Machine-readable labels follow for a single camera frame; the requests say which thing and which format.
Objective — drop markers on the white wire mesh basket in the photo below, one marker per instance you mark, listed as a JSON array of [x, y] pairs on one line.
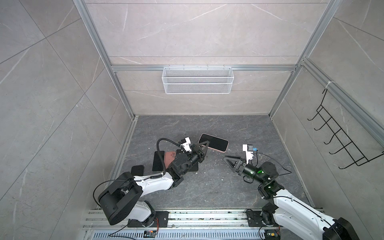
[[197, 80]]

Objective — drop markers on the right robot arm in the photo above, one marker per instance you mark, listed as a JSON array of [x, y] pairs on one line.
[[285, 210]]

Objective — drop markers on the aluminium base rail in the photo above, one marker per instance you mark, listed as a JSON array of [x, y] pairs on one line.
[[193, 224]]

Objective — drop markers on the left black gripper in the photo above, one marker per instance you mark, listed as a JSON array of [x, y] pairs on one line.
[[195, 149]]

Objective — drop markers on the phone with black screen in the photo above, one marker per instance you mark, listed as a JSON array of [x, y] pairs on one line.
[[157, 163]]

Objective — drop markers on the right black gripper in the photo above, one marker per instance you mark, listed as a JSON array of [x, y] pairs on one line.
[[240, 167]]

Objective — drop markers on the black wire hook rack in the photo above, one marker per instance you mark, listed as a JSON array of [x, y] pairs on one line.
[[340, 136]]

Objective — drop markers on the black phone case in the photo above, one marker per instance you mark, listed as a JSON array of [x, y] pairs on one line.
[[194, 168]]

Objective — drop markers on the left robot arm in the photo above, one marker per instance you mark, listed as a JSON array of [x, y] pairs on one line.
[[121, 199]]

